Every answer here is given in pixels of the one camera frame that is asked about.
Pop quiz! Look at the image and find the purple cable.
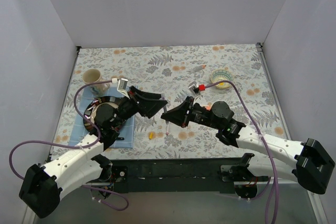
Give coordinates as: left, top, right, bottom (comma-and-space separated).
236, 176, 272, 201
204, 81, 280, 224
81, 184, 130, 211
9, 79, 116, 182

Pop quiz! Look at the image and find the floral tablecloth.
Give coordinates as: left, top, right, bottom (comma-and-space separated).
54, 44, 288, 159

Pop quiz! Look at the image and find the white pink marker pen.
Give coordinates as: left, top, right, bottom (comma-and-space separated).
165, 121, 170, 136

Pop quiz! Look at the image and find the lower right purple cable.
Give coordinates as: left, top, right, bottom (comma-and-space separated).
236, 176, 272, 201

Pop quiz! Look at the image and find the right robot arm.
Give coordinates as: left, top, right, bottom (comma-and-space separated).
161, 97, 335, 195

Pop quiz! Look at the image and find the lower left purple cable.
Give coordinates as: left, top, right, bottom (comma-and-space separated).
81, 184, 130, 211

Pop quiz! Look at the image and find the yellow patterned bowl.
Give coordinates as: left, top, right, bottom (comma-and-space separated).
210, 69, 233, 89

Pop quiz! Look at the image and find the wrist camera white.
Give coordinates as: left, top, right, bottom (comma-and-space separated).
188, 81, 206, 98
111, 78, 129, 97

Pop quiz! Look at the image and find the blue checked cloth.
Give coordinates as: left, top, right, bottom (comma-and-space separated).
68, 87, 135, 148

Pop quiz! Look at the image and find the beige ceramic mug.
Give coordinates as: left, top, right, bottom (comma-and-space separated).
82, 69, 110, 97

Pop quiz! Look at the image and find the grey orange marker pen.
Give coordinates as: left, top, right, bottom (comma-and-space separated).
190, 65, 206, 73

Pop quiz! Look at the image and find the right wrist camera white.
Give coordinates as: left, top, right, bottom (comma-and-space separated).
188, 81, 206, 98

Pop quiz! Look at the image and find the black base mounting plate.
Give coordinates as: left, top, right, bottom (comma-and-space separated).
104, 158, 271, 195

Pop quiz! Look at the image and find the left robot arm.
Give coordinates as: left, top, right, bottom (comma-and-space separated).
19, 86, 167, 218

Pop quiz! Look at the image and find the purple marker pen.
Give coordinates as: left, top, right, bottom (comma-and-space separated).
162, 95, 167, 113

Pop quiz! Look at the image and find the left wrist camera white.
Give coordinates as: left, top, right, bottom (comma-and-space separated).
111, 78, 129, 97

